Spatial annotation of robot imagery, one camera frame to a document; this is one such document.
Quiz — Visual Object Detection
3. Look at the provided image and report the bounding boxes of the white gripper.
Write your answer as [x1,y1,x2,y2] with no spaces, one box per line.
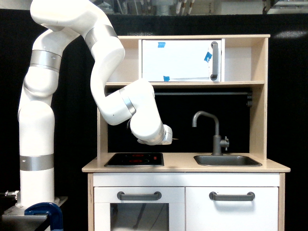
[161,124,179,145]

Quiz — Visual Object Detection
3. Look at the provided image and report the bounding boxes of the grey toy faucet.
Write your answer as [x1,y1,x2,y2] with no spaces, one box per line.
[192,111,230,156]

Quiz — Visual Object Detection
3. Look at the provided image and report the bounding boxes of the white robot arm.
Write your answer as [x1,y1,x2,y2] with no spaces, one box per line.
[18,0,172,208]

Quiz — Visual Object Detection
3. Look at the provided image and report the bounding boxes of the grey sink basin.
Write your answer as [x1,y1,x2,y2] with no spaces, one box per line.
[194,155,262,167]

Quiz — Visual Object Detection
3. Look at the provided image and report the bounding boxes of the wooden toy kitchen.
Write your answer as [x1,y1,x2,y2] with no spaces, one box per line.
[82,34,290,231]

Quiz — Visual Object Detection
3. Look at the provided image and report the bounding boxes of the black toy stove top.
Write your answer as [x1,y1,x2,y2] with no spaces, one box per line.
[104,153,164,167]

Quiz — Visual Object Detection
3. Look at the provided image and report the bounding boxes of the blue tape bottom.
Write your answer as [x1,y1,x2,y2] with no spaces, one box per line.
[163,76,170,82]

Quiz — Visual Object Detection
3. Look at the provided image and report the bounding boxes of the blue tape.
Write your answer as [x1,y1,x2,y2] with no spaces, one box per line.
[157,42,166,48]
[163,76,170,82]
[204,52,212,63]

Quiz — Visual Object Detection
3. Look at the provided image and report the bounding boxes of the white oven door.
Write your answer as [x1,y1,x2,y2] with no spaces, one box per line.
[94,187,185,231]

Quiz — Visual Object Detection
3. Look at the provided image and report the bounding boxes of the white microwave door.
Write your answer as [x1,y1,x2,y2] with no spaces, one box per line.
[141,39,225,82]

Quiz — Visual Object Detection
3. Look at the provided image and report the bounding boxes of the white cabinet door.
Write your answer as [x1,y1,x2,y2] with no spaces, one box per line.
[185,187,278,231]

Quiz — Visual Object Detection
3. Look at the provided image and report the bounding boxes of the blue tape right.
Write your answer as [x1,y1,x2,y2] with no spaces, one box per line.
[204,52,212,63]

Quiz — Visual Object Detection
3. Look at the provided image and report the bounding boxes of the blue tape top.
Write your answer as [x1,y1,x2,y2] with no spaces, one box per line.
[157,42,166,48]

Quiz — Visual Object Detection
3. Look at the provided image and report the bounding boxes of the black backdrop curtain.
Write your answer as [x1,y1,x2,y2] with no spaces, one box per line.
[0,9,308,231]

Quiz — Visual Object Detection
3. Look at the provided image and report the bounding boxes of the blue C-clamp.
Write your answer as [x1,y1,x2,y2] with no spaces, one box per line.
[24,202,64,231]

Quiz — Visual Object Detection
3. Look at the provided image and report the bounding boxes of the grey hanging rail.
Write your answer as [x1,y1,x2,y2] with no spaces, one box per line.
[155,92,251,96]

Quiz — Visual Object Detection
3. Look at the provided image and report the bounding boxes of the grey oven door handle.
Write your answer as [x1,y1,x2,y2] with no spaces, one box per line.
[117,192,162,201]

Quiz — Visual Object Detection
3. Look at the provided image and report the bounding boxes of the black hooks on rail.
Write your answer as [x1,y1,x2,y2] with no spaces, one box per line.
[246,91,253,107]

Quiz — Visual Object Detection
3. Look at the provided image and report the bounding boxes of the grey cabinet door handle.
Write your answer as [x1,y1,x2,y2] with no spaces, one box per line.
[209,192,255,202]

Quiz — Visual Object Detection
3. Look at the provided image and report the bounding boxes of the grey microwave handle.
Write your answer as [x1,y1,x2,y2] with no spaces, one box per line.
[210,41,218,81]

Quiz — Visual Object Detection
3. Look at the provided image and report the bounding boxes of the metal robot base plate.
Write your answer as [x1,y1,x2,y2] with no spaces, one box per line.
[2,196,68,219]

